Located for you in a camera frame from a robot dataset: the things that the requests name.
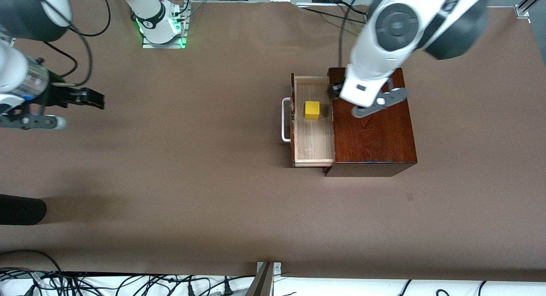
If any wooden drawer with white handle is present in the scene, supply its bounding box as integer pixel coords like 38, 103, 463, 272
282, 73, 336, 168

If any dark brown wooden cabinet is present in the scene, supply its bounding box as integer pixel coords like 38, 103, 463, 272
323, 67, 418, 177

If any black rounded object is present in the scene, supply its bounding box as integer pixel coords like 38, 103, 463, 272
0, 194, 47, 226

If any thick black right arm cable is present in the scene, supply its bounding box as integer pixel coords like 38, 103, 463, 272
43, 23, 93, 87

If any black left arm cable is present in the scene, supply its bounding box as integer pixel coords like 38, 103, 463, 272
339, 0, 378, 70

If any long black base cable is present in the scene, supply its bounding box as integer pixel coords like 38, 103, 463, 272
299, 6, 368, 23

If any thin black looping cable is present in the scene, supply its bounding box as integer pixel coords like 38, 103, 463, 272
68, 0, 111, 37

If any short black base cable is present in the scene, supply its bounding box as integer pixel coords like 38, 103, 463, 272
337, 1, 367, 17

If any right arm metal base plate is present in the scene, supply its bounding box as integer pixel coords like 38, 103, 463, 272
142, 32, 188, 49

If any black arched cable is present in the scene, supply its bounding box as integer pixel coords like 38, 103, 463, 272
0, 249, 64, 274

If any metal bracket post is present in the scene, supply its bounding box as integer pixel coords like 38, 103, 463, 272
245, 261, 282, 296

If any aluminium frame corner bracket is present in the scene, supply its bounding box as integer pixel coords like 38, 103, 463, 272
514, 0, 546, 19

